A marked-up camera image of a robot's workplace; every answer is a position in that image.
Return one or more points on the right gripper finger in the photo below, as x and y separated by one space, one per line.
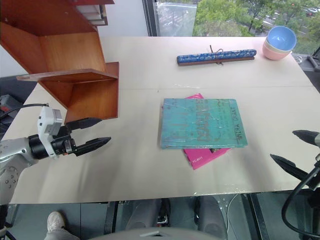
287 165
306 135

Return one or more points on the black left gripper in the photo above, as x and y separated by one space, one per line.
62 143

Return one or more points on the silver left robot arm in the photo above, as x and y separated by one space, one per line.
15 152

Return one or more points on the pink softcover book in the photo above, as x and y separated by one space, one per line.
201 158

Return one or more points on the wooden shelf unit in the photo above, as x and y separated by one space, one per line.
62 50

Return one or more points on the teal hardcover book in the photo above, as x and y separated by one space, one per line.
200 122

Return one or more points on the black table leg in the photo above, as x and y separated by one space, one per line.
258 217

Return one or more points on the black equipment stand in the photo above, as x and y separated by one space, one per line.
314 63

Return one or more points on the pink bowl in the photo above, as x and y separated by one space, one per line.
273 55

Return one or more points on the black and red device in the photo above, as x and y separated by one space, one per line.
6 105

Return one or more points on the white sneaker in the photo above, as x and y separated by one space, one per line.
56 222

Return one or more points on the cream bowl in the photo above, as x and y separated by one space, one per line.
268 47

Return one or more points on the blue bowl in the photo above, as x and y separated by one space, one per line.
281 37

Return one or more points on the grey trouser leg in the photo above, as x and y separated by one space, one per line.
60 235

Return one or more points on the blue patterned rolled scroll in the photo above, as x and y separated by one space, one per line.
200 57

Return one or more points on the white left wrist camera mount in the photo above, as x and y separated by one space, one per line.
45 122

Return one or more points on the dark window frame post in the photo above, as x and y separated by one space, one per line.
150 17

